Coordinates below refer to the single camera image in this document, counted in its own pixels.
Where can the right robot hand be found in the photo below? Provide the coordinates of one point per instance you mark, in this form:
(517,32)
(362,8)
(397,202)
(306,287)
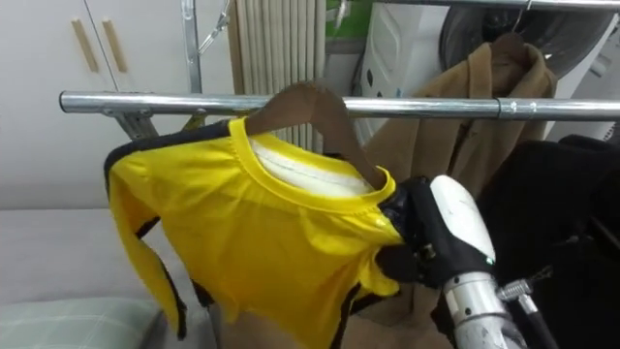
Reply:
(436,242)

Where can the brown wooden clothes hanger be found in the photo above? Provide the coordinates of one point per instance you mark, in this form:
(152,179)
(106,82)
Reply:
(319,111)

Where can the yellow shirt with black trim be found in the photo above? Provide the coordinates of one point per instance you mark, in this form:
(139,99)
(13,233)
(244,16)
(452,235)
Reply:
(252,232)

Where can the brown coat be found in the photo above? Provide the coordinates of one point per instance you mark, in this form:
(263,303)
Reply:
(436,136)

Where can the black garment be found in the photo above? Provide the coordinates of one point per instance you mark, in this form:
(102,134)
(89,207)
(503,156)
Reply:
(557,194)

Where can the white washing machine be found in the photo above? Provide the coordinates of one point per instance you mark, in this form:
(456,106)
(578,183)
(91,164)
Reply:
(402,48)

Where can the dark wooden coat hanger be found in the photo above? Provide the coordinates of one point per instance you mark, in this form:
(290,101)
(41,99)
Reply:
(508,43)

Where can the green package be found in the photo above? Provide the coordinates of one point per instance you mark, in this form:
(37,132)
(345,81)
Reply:
(356,19)

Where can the beige curtain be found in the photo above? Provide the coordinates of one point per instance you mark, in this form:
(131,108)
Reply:
(276,48)

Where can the metal clothes rack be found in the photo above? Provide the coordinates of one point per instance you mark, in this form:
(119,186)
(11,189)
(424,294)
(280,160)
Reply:
(145,103)

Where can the grey bed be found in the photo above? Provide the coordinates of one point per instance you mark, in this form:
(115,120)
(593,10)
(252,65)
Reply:
(48,252)

